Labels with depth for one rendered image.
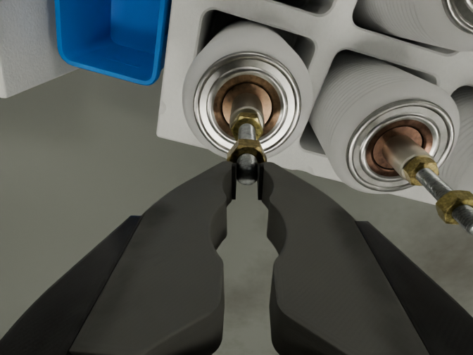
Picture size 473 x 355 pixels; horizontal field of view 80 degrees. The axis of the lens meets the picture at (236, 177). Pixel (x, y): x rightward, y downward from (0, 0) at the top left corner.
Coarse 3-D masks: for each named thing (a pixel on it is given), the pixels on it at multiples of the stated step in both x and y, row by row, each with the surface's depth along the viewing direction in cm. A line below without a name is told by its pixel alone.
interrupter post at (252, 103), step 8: (240, 96) 19; (248, 96) 19; (256, 96) 20; (232, 104) 19; (240, 104) 18; (248, 104) 17; (256, 104) 18; (232, 112) 18; (248, 112) 17; (256, 112) 17; (232, 120) 18; (264, 120) 18
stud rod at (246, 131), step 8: (240, 128) 16; (248, 128) 16; (240, 136) 15; (248, 136) 15; (240, 160) 13; (248, 160) 13; (256, 160) 13; (240, 168) 12; (248, 168) 12; (256, 168) 13; (240, 176) 12; (248, 176) 12; (256, 176) 12; (248, 184) 13
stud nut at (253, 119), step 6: (240, 114) 17; (246, 114) 17; (252, 114) 17; (234, 120) 17; (240, 120) 16; (246, 120) 16; (252, 120) 16; (258, 120) 17; (234, 126) 17; (258, 126) 16; (234, 132) 17; (258, 132) 17; (234, 138) 17; (258, 138) 17
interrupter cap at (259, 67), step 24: (216, 72) 19; (240, 72) 19; (264, 72) 19; (288, 72) 18; (216, 96) 20; (264, 96) 20; (288, 96) 19; (216, 120) 21; (288, 120) 20; (216, 144) 21; (264, 144) 21
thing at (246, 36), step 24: (240, 24) 25; (216, 48) 18; (240, 48) 18; (264, 48) 18; (288, 48) 19; (192, 72) 19; (192, 96) 20; (312, 96) 20; (192, 120) 21; (288, 144) 22
